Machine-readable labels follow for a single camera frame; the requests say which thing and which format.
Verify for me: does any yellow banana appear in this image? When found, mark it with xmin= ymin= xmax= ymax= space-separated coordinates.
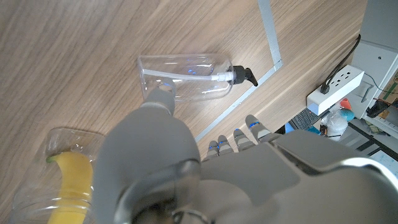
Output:
xmin=45 ymin=151 xmax=94 ymax=224

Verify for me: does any white power strip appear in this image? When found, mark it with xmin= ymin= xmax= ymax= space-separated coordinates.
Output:
xmin=306 ymin=64 xmax=365 ymax=116

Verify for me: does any white shelf cabinet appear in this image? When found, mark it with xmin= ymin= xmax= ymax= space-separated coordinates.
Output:
xmin=351 ymin=0 xmax=398 ymax=139

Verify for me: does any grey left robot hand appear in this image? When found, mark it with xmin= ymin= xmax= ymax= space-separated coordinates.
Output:
xmin=92 ymin=86 xmax=398 ymax=224

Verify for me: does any glass jar with banana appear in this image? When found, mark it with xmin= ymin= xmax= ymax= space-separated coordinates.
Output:
xmin=8 ymin=127 xmax=106 ymax=224

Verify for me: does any black laptop blue lid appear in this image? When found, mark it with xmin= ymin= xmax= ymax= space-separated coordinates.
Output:
xmin=284 ymin=107 xmax=330 ymax=134

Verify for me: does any whiteboard with black frame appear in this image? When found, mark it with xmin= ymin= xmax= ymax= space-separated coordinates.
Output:
xmin=369 ymin=149 xmax=398 ymax=178

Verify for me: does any black power strip cord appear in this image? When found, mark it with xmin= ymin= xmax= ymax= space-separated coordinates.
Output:
xmin=320 ymin=33 xmax=361 ymax=95

